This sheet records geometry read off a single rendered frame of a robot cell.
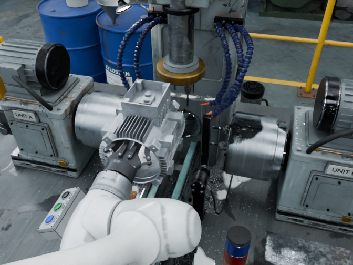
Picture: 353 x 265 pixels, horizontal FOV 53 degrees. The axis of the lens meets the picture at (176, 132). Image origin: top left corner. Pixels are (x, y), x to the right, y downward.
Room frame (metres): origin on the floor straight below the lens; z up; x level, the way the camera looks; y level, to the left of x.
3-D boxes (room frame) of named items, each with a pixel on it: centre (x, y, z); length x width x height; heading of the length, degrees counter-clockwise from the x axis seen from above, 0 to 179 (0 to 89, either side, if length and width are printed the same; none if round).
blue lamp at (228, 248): (0.50, -0.15, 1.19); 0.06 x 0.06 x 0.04
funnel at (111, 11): (2.66, 0.46, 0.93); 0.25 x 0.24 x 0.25; 165
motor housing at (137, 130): (0.75, 0.09, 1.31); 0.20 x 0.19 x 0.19; 164
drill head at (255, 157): (1.01, -0.33, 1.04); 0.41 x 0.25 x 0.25; 74
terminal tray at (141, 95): (0.79, 0.08, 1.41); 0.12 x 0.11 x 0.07; 164
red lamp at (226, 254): (0.50, -0.15, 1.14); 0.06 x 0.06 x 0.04
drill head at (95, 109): (1.20, 0.33, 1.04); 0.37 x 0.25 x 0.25; 74
